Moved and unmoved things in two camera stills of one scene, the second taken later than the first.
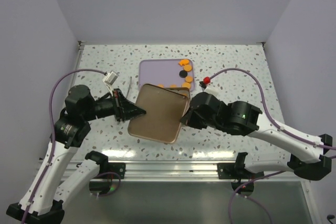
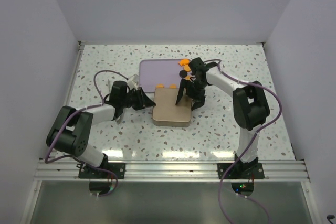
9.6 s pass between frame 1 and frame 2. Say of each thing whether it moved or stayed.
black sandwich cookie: stayed
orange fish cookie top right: stayed
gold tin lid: moved
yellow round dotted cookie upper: stayed
